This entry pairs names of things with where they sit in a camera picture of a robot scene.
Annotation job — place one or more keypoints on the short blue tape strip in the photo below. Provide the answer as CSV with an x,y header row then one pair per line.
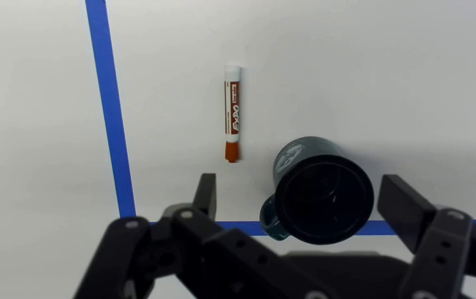
x,y
110,110

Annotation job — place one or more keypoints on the orange capped whiteboard marker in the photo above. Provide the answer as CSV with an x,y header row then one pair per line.
x,y
232,110

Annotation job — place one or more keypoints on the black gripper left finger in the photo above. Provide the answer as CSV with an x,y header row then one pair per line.
x,y
193,260

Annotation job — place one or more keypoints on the dark green enamel cup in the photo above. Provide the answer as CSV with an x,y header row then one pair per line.
x,y
322,197

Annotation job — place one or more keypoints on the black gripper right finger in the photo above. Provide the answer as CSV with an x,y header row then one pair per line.
x,y
446,250

